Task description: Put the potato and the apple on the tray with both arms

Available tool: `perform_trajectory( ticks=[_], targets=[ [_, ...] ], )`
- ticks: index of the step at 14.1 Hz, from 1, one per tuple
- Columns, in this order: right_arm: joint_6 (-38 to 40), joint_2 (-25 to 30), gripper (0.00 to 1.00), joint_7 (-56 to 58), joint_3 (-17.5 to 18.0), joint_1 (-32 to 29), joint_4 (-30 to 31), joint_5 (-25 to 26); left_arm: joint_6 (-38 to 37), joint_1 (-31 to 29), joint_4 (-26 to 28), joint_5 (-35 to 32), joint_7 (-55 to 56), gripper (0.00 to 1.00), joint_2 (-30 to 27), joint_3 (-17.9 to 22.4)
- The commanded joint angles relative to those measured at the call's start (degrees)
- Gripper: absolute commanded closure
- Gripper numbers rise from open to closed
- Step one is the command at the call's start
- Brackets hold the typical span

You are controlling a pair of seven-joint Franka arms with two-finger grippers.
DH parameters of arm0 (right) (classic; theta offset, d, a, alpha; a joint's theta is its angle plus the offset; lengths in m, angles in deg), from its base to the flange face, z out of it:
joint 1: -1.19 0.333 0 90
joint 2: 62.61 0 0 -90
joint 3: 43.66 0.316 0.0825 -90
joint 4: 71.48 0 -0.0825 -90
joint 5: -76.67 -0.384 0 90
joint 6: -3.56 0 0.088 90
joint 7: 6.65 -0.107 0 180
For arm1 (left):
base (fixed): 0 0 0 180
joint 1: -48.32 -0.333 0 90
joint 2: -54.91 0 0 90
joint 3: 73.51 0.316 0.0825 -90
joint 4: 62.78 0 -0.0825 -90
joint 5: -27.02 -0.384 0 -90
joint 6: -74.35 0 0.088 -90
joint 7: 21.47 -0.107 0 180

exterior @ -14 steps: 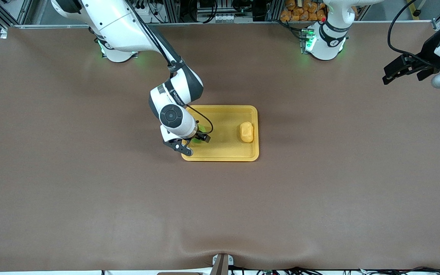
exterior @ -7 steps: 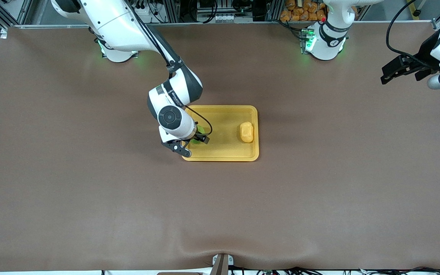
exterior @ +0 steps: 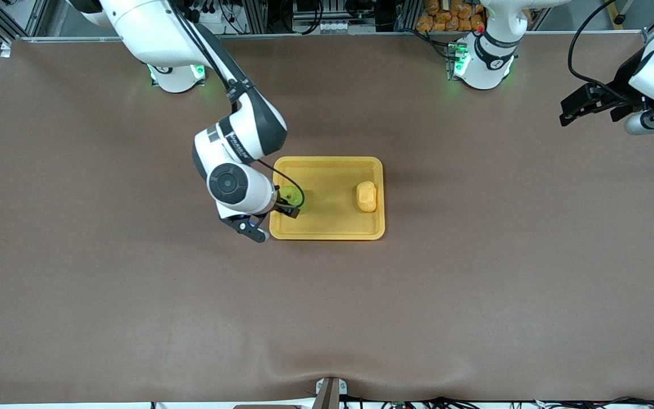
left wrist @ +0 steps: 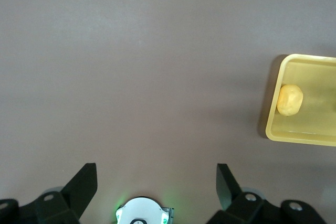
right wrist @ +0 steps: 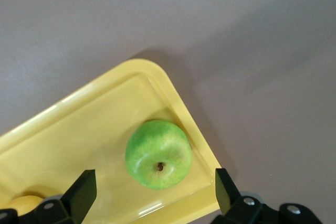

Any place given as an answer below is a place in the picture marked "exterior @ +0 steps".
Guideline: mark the green apple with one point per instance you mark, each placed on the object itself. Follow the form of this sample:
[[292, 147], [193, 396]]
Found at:
[[289, 195]]

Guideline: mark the metal table clamp bracket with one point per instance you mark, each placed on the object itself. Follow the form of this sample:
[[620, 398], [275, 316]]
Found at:
[[330, 392]]

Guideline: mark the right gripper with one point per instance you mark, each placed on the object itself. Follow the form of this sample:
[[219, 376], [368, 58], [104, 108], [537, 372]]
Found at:
[[283, 207]]

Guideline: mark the yellow potato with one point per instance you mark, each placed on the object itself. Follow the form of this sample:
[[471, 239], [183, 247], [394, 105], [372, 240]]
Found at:
[[367, 196]]

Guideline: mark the yellow plastic tray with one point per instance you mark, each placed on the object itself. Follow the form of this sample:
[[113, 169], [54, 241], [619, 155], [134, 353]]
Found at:
[[332, 221]]

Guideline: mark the pile of orange toy food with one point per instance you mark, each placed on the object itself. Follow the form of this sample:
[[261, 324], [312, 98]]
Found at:
[[452, 14]]

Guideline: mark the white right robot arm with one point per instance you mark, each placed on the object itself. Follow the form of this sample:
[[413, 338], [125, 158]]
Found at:
[[156, 34]]

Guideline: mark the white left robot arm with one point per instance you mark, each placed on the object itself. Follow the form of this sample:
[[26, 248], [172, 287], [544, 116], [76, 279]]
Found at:
[[486, 62]]

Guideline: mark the white connector block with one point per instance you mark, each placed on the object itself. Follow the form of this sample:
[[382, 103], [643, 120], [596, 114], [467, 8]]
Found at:
[[335, 26]]

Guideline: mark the white power strip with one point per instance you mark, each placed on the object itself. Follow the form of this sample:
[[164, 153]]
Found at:
[[210, 20]]

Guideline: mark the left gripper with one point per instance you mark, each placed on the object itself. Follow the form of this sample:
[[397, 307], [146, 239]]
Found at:
[[620, 84]]

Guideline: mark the brown table cover mat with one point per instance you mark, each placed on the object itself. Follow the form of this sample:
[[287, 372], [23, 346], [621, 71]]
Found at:
[[327, 312]]

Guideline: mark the silver table edge rail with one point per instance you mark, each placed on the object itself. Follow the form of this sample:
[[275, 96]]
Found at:
[[361, 35]]

